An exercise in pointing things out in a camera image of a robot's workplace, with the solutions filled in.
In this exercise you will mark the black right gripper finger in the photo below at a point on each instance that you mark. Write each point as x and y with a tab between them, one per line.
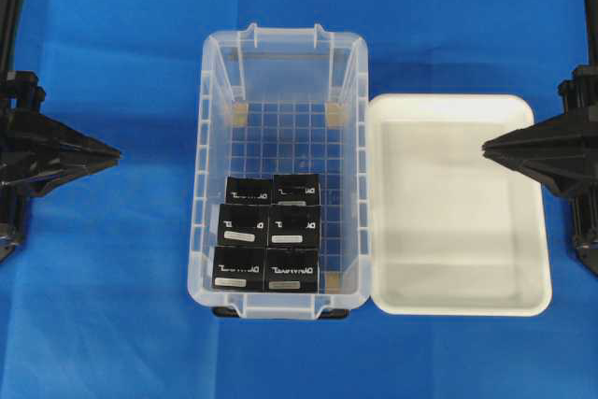
562	176
567	129

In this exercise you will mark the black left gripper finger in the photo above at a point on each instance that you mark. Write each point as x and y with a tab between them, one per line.
58	137
45	186

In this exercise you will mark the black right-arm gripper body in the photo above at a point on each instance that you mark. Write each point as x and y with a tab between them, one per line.
579	99

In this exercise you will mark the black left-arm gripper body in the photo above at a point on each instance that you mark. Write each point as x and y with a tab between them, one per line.
20	95

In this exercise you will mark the black box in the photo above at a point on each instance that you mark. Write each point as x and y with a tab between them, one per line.
293	227
248	191
296	190
291	270
242	225
239	269

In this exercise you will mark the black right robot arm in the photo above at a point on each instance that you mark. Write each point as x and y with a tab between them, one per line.
561	154

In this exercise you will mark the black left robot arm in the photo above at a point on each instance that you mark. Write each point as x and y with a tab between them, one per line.
14	205

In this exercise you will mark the clear plastic storage case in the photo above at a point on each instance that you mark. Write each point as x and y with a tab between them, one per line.
285	101

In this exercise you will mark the white plastic tray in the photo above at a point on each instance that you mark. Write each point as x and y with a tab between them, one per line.
451	232

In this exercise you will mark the blue table cloth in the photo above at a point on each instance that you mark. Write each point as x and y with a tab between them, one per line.
95	303

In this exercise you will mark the black left frame post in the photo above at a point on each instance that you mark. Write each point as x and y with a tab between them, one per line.
10	15

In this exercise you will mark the black frame post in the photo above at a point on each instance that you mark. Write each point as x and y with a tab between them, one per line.
591	25
10	15

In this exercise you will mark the black right frame post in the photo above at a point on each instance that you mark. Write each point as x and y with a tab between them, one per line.
591	25

